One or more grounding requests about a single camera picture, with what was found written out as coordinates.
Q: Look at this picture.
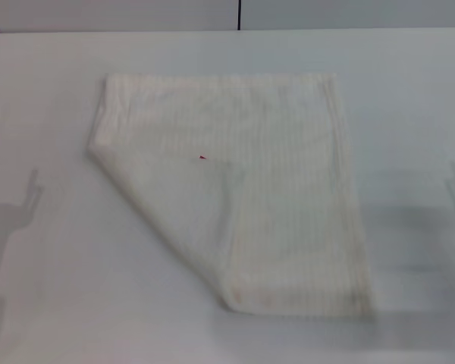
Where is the white ribbed towel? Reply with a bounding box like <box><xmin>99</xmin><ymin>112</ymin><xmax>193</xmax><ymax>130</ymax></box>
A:
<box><xmin>85</xmin><ymin>72</ymin><xmax>378</xmax><ymax>316</ymax></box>

